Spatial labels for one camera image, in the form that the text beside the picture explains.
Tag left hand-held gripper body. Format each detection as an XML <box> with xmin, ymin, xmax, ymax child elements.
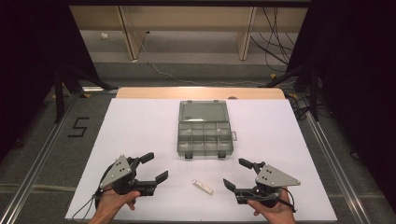
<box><xmin>99</xmin><ymin>154</ymin><xmax>157</xmax><ymax>197</ymax></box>

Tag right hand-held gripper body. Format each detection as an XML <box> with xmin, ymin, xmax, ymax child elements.
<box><xmin>234</xmin><ymin>161</ymin><xmax>302</xmax><ymax>208</ymax></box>

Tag small white rectangular bar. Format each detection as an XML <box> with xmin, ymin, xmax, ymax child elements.
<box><xmin>191</xmin><ymin>178</ymin><xmax>215</xmax><ymax>196</ymax></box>

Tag clear grey compartment box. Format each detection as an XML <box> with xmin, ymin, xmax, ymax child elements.
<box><xmin>177</xmin><ymin>99</ymin><xmax>238</xmax><ymax>160</ymax></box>

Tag person's left hand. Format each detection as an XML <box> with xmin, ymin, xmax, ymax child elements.
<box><xmin>92</xmin><ymin>188</ymin><xmax>141</xmax><ymax>220</ymax></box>

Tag person's right hand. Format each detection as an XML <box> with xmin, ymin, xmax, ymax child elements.
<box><xmin>247</xmin><ymin>186</ymin><xmax>297</xmax><ymax>220</ymax></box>

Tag white table mat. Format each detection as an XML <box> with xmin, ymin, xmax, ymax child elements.
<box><xmin>64</xmin><ymin>97</ymin><xmax>338</xmax><ymax>223</ymax></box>

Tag black metal stand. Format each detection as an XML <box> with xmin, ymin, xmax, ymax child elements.
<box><xmin>51</xmin><ymin>60</ymin><xmax>120</xmax><ymax>124</ymax></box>
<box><xmin>263</xmin><ymin>61</ymin><xmax>321</xmax><ymax>122</ymax></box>

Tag black curtain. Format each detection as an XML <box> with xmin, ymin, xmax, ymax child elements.
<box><xmin>0</xmin><ymin>0</ymin><xmax>105</xmax><ymax>162</ymax></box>
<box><xmin>285</xmin><ymin>0</ymin><xmax>396</xmax><ymax>208</ymax></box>

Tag light wooden shelf unit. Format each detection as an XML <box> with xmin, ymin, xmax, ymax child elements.
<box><xmin>69</xmin><ymin>5</ymin><xmax>309</xmax><ymax>62</ymax></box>

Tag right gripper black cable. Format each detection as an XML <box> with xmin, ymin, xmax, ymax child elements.
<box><xmin>273</xmin><ymin>187</ymin><xmax>297</xmax><ymax>214</ymax></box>

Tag left gripper grey cable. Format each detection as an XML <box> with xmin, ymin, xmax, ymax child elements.
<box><xmin>71</xmin><ymin>186</ymin><xmax>106</xmax><ymax>223</ymax></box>

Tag aluminium floor rail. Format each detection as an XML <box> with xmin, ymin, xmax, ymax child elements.
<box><xmin>0</xmin><ymin>92</ymin><xmax>82</xmax><ymax>224</ymax></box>
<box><xmin>294</xmin><ymin>92</ymin><xmax>373</xmax><ymax>224</ymax></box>

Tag black floor cables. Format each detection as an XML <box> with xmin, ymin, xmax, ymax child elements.
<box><xmin>284</xmin><ymin>91</ymin><xmax>316</xmax><ymax>121</ymax></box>

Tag thin white floor cable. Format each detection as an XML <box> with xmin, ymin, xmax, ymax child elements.
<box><xmin>132</xmin><ymin>30</ymin><xmax>269</xmax><ymax>88</ymax></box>

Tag bundle of black cables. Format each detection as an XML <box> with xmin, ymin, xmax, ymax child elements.
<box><xmin>249</xmin><ymin>7</ymin><xmax>297</xmax><ymax>73</ymax></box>

